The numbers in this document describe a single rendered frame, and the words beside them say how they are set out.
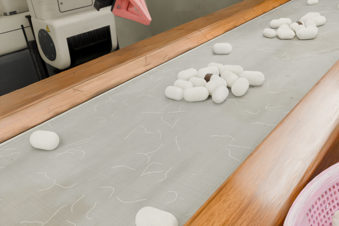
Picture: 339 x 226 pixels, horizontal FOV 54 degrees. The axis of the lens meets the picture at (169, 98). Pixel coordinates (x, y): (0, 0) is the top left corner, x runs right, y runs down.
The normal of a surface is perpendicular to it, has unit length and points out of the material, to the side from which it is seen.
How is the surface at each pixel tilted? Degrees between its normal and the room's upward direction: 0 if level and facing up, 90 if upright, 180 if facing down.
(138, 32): 91
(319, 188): 75
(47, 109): 45
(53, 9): 98
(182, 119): 0
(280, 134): 0
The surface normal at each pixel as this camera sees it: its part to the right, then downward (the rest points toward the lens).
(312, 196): 0.62, -0.04
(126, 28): 0.72, 0.19
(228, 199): -0.14, -0.91
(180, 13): -0.69, 0.38
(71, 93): 0.44, -0.53
